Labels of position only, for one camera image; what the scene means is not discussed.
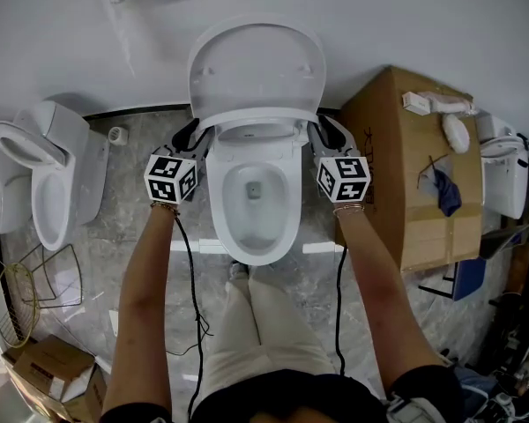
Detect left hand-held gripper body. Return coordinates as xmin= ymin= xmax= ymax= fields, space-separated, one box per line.
xmin=143 ymin=141 xmax=206 ymax=205

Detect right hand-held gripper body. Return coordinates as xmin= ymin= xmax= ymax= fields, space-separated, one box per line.
xmin=312 ymin=144 xmax=372 ymax=204

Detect white toilet bowl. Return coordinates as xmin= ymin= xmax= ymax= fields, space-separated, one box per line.
xmin=204 ymin=118 xmax=303 ymax=267

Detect white toilet seat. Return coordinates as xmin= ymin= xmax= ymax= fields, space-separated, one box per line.
xmin=186 ymin=12 xmax=328 ymax=132

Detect person's left forearm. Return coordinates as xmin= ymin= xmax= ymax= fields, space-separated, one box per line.
xmin=101 ymin=201 xmax=180 ymax=419

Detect person's right forearm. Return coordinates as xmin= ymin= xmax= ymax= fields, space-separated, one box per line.
xmin=332 ymin=204 xmax=447 ymax=392

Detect white toilet with open seat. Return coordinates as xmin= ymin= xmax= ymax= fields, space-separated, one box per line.
xmin=0 ymin=99 xmax=109 ymax=253

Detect white toilet with cistern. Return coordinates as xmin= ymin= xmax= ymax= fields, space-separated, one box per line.
xmin=474 ymin=111 xmax=529 ymax=220

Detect white toilet at picture edge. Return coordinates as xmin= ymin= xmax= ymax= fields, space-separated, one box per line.
xmin=0 ymin=136 xmax=33 ymax=236

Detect large cardboard box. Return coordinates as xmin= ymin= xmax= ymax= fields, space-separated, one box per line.
xmin=333 ymin=63 xmax=485 ymax=273

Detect white round floor drain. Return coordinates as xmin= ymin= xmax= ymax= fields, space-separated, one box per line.
xmin=108 ymin=125 xmax=130 ymax=146

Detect small white carton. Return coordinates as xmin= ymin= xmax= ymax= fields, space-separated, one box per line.
xmin=400 ymin=91 xmax=431 ymax=115

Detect blue cloth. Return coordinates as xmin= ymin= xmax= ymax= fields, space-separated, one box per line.
xmin=426 ymin=167 xmax=463 ymax=218

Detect person's grey shoe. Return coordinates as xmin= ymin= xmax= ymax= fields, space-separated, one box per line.
xmin=227 ymin=259 xmax=250 ymax=282

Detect white plastic pipe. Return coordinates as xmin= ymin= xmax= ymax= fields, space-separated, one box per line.
xmin=424 ymin=93 xmax=476 ymax=115

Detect white oval plastic part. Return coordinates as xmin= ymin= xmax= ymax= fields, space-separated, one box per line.
xmin=440 ymin=113 xmax=471 ymax=153

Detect blue folder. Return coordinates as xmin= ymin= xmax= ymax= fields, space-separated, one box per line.
xmin=451 ymin=256 xmax=487 ymax=302

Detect person's beige trousers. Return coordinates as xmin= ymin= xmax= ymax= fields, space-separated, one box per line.
xmin=201 ymin=263 xmax=337 ymax=397

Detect small open cardboard box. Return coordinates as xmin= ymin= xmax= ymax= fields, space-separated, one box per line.
xmin=1 ymin=334 xmax=109 ymax=423

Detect person's black shirt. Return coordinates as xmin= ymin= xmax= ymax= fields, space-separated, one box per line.
xmin=100 ymin=367 xmax=465 ymax=423

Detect gold bracelet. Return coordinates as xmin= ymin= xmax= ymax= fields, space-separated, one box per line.
xmin=149 ymin=200 xmax=181 ymax=219
xmin=332 ymin=202 xmax=366 ymax=219

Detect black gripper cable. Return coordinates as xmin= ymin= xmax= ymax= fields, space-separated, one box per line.
xmin=334 ymin=244 xmax=349 ymax=376
xmin=173 ymin=215 xmax=214 ymax=419

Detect dark wire corner rack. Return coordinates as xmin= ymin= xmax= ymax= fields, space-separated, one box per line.
xmin=16 ymin=243 xmax=85 ymax=310

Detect gold wire basket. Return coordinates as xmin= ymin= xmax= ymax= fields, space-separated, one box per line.
xmin=0 ymin=262 xmax=41 ymax=348

